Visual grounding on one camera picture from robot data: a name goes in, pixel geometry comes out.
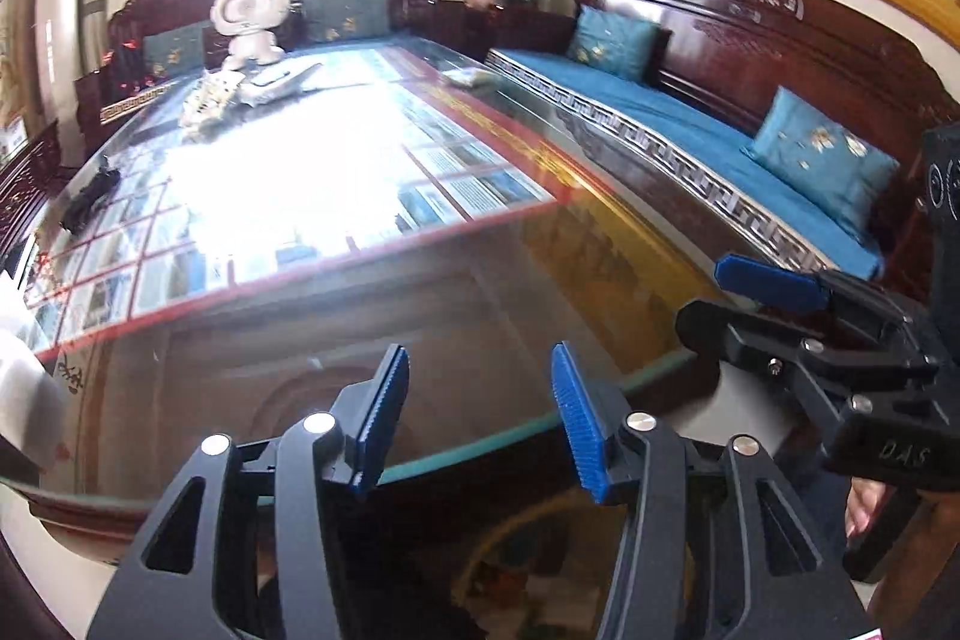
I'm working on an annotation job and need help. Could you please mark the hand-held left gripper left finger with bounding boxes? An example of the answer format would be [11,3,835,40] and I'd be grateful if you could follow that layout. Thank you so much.
[86,344,411,640]

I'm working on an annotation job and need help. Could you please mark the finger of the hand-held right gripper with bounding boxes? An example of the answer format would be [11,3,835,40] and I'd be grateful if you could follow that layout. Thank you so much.
[675,301,942,483]
[714,254,931,348]

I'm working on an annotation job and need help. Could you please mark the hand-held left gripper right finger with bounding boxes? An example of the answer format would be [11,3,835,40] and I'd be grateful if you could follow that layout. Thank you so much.
[550,340,875,640]

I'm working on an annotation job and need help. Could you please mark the person's right hand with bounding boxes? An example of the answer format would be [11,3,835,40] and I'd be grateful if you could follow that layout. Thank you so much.
[844,481,886,540]

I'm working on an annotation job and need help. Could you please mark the teal floral cushion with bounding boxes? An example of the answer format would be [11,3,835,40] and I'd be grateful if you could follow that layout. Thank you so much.
[566,5,662,86]
[742,85,901,236]

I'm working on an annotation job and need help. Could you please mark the blue patterned seat mat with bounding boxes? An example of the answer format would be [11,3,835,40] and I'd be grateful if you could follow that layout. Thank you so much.
[486,47,886,281]

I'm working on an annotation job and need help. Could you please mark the long carved wooden sofa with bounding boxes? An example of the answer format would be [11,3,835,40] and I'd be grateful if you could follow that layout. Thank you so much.
[484,0,960,311]

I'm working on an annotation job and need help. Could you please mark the white and blue packets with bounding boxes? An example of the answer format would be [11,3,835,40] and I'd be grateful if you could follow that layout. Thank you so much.
[238,61,323,105]

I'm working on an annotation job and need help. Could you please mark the large white foam block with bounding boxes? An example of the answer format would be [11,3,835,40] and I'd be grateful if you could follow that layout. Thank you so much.
[0,329,68,453]

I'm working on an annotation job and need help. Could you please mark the wooden side table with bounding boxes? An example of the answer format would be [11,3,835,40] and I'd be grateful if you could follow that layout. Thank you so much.
[427,0,578,60]

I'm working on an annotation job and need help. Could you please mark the white printed plastic bag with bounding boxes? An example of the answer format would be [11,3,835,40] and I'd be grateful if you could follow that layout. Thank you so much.
[178,68,248,135]

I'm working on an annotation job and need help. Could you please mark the black bundle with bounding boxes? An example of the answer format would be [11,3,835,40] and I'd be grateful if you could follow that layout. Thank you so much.
[60,156,122,234]

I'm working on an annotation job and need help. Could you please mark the wide teal embroidered cushion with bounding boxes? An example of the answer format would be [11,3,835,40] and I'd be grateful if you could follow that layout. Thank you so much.
[301,0,392,43]

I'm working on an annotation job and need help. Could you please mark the carved wooden cabinet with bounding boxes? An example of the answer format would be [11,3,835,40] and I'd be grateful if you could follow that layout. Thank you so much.
[0,119,61,266]

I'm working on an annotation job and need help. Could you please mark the small teal embroidered cushion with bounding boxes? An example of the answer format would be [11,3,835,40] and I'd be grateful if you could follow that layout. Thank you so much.
[141,21,207,79]

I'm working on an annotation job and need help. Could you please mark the white robot toy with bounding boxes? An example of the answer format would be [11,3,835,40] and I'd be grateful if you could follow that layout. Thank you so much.
[210,0,292,73]

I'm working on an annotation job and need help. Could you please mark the black and red bag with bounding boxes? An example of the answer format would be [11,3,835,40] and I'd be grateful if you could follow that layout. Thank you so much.
[105,29,147,86]

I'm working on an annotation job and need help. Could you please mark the white standing air conditioner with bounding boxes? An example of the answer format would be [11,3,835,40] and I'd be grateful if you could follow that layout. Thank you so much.
[34,0,87,109]

